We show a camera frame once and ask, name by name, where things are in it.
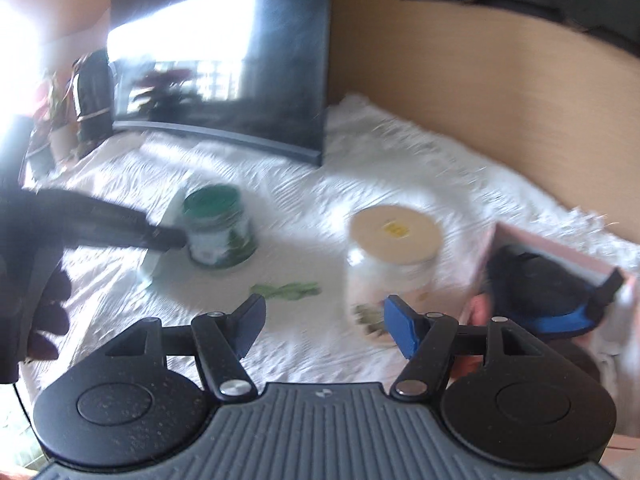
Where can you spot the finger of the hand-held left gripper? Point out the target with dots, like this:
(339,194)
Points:
(120,227)

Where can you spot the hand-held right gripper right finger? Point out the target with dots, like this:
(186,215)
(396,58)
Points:
(401,326)

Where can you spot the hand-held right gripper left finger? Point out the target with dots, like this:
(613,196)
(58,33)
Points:
(250,322)

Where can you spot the green lid jar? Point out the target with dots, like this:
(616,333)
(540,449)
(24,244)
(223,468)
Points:
(220,232)

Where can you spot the dark cloth with blue trim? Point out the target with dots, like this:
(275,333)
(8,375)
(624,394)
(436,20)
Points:
(540,290)

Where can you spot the pink box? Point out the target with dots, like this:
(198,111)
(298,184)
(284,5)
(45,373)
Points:
(545,240)

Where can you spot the person's left hand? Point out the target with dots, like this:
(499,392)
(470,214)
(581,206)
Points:
(50,310)

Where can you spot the green leaf sprig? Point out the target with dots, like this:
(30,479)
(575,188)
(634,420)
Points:
(286,290)

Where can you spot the cream lid jar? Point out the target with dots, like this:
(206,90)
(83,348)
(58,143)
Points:
(395,265)

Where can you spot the black backpack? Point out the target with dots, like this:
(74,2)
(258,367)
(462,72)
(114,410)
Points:
(94,100)

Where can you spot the potted plant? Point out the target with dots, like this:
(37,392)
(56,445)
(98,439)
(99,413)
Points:
(55,110)

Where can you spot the white fluffy blanket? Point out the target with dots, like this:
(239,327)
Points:
(310,180)

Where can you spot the black monitor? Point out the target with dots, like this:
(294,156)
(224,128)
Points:
(225,60)

